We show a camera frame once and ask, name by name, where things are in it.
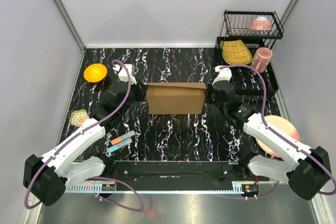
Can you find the orange bowl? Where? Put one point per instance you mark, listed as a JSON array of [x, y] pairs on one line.
[[95, 73]]

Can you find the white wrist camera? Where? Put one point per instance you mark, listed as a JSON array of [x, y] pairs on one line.
[[223, 74], [126, 73]]

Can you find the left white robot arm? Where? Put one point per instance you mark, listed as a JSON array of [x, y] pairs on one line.
[[48, 176]]

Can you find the small floral patterned bowl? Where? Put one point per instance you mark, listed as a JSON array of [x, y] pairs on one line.
[[78, 117]]

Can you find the black wire dish rack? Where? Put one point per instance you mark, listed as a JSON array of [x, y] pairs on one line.
[[236, 26]]

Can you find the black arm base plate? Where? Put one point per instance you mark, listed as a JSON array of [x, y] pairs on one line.
[[178, 176]]

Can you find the brown cardboard box sheet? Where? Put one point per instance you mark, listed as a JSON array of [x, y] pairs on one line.
[[179, 98]]

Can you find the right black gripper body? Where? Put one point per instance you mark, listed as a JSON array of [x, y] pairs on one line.
[[211, 93]]

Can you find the yellow woven plate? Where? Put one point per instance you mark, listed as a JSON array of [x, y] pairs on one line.
[[235, 52]]

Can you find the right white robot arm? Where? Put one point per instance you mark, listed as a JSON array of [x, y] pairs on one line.
[[304, 169]]

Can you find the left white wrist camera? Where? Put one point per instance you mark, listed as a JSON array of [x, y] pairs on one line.
[[126, 73]]

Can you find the pink round plate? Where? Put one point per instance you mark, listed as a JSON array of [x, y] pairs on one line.
[[282, 124]]

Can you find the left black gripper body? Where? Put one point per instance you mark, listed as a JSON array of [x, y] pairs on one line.
[[136, 94]]

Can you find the blue marker pen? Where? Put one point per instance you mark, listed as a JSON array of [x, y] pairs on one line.
[[119, 145]]

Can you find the pink mug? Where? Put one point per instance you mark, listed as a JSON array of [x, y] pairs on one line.
[[261, 59]]

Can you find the black marble table mat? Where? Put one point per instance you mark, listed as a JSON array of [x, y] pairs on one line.
[[203, 137]]

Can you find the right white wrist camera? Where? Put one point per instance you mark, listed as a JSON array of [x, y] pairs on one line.
[[223, 74]]

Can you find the pink patterned bowl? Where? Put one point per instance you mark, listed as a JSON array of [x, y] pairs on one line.
[[261, 23]]

